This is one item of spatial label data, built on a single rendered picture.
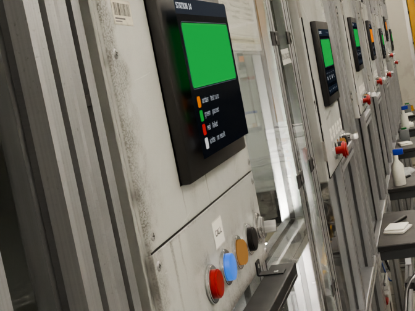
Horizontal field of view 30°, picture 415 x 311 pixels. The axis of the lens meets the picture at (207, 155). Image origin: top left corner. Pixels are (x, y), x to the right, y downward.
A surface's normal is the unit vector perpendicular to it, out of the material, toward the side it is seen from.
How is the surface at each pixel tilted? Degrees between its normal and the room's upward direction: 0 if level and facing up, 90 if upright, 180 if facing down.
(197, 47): 90
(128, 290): 90
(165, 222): 90
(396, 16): 90
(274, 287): 0
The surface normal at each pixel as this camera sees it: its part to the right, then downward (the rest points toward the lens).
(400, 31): -0.26, 0.15
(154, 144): 0.95, -0.15
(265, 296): -0.19, -0.98
